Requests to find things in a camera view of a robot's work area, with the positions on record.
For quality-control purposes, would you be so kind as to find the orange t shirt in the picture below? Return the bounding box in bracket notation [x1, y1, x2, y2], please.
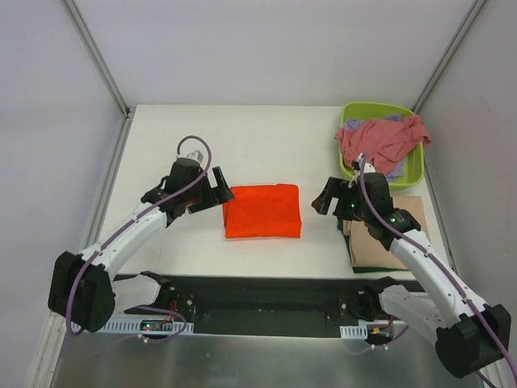
[222, 183, 302, 239]

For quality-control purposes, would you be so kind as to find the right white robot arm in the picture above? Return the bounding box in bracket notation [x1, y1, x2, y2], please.
[312, 172, 516, 378]

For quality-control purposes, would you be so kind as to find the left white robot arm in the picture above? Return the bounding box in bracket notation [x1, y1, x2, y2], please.
[48, 157, 234, 332]

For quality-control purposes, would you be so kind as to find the folded beige t shirt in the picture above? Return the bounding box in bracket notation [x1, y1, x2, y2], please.
[338, 196, 429, 273]

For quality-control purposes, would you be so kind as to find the lavender t shirt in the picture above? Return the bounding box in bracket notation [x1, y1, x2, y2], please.
[335, 114, 407, 182]

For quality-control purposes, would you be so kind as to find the folded dark green t shirt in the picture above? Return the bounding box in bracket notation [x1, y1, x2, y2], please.
[338, 221, 407, 273]

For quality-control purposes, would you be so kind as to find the green plastic basin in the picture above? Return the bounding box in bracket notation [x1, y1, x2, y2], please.
[339, 102, 424, 190]

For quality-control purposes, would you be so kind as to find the pink t shirt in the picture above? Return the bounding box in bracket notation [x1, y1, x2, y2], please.
[334, 115, 431, 175]

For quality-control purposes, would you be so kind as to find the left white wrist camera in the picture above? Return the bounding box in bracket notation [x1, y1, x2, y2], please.
[176, 150, 204, 164]

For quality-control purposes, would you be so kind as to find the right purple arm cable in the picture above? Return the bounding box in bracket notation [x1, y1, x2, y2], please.
[355, 153, 517, 388]

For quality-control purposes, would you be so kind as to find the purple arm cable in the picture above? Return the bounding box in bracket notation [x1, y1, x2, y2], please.
[66, 136, 215, 337]
[355, 153, 517, 388]

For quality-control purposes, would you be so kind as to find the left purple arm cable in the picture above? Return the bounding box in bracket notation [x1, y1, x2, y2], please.
[66, 136, 215, 337]

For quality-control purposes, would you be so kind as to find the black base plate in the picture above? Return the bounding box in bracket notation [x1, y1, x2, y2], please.
[112, 271, 405, 336]

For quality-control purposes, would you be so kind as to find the left aluminium table rail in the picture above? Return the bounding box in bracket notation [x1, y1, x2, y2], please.
[79, 107, 137, 251]

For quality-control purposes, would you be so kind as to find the right white cable duct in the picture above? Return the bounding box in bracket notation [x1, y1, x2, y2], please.
[339, 325, 368, 340]

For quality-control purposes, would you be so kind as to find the white cable duct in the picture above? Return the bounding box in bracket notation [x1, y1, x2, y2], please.
[339, 325, 368, 340]
[99, 318, 194, 335]

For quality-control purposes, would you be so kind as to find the left aluminium frame post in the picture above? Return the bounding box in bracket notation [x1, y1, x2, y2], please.
[61, 0, 130, 117]

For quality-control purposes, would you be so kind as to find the aluminium frame post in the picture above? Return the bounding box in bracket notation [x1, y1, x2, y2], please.
[412, 0, 490, 113]
[61, 0, 130, 117]

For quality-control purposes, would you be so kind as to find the left white cable duct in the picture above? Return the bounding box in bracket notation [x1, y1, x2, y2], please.
[99, 318, 194, 335]

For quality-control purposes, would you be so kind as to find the right aluminium frame post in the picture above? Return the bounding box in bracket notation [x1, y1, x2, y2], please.
[412, 0, 490, 113]

